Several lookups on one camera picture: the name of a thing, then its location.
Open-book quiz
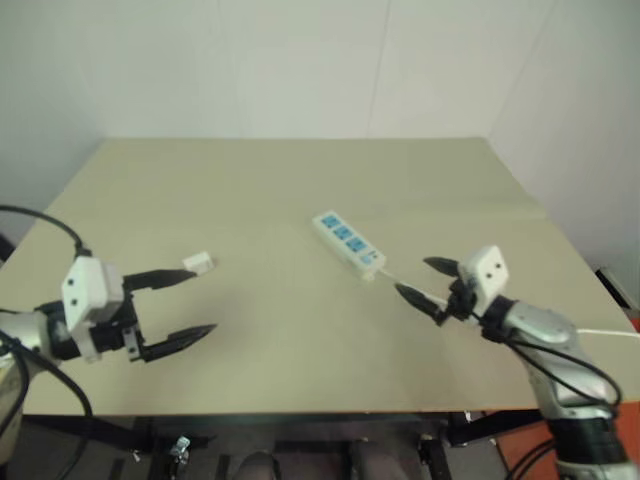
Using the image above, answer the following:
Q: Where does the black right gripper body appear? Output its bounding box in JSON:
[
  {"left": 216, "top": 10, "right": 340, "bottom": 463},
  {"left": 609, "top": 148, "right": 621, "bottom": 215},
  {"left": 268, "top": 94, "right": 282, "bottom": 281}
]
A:
[{"left": 433, "top": 273, "right": 480, "bottom": 327}]

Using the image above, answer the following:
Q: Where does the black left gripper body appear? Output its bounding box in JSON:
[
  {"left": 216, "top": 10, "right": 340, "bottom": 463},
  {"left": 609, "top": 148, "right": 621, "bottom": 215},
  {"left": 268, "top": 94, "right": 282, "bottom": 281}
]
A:
[{"left": 88, "top": 292, "right": 147, "bottom": 362}]

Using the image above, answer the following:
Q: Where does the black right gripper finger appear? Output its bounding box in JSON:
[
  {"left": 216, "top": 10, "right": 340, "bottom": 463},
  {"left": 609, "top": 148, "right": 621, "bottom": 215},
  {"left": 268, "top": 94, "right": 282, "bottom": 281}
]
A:
[
  {"left": 422, "top": 255, "right": 460, "bottom": 276},
  {"left": 394, "top": 282, "right": 447, "bottom": 322}
]

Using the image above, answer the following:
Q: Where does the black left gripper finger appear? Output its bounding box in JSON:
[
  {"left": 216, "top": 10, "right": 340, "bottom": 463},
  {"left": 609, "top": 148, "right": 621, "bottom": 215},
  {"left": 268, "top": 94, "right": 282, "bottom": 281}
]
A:
[
  {"left": 141, "top": 323, "right": 219, "bottom": 364},
  {"left": 121, "top": 267, "right": 194, "bottom": 297}
]

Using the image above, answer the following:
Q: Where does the white plug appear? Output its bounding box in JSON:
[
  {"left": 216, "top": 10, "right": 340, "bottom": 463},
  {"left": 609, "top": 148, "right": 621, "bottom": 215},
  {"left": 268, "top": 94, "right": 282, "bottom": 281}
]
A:
[{"left": 181, "top": 251, "right": 222, "bottom": 276}]

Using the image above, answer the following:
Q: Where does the white power strip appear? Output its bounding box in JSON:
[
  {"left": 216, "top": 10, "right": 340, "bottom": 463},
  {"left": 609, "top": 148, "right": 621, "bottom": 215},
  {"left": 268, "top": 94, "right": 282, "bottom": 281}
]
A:
[{"left": 311, "top": 210, "right": 388, "bottom": 284}]

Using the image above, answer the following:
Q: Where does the beige robot body part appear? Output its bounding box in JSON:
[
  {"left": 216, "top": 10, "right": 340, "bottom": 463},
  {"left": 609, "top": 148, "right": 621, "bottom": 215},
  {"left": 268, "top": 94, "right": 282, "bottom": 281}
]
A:
[{"left": 0, "top": 353, "right": 25, "bottom": 454}]

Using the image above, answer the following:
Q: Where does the dark rounded shape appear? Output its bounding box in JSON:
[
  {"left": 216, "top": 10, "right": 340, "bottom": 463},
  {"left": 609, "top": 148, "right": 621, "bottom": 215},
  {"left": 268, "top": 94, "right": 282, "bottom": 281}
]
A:
[{"left": 238, "top": 448, "right": 282, "bottom": 480}]

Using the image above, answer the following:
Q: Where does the orange red panel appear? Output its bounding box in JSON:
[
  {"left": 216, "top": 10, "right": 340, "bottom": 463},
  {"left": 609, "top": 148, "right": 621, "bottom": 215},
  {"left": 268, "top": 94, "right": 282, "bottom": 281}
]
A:
[{"left": 497, "top": 413, "right": 557, "bottom": 480}]

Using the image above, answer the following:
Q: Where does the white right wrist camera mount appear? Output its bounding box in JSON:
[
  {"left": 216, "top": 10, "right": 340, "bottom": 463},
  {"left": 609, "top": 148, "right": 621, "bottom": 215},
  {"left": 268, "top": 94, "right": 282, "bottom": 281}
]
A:
[{"left": 456, "top": 244, "right": 512, "bottom": 312}]

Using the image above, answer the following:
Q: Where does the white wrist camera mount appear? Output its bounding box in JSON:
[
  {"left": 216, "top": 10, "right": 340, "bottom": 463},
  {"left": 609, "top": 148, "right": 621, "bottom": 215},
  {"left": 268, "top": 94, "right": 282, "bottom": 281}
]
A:
[
  {"left": 456, "top": 244, "right": 512, "bottom": 312},
  {"left": 60, "top": 254, "right": 126, "bottom": 364}
]

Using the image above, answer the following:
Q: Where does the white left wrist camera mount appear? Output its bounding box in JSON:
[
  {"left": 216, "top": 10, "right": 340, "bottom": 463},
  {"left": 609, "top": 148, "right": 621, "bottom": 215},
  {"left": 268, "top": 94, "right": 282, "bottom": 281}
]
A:
[{"left": 60, "top": 254, "right": 126, "bottom": 364}]

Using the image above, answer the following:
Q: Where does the white power cord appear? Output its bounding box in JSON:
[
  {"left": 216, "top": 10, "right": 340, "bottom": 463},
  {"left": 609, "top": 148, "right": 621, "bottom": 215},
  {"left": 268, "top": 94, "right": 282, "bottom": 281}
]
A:
[{"left": 374, "top": 267, "right": 640, "bottom": 340}]

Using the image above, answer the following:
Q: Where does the black table frame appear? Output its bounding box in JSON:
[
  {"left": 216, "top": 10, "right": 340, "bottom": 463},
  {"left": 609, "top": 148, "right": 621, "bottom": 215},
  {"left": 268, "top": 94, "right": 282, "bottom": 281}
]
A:
[{"left": 0, "top": 370, "right": 556, "bottom": 480}]

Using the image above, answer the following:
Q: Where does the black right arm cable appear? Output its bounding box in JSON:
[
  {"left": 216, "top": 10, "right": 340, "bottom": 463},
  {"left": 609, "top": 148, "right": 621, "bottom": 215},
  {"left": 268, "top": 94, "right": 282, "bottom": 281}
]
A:
[{"left": 492, "top": 319, "right": 625, "bottom": 407}]

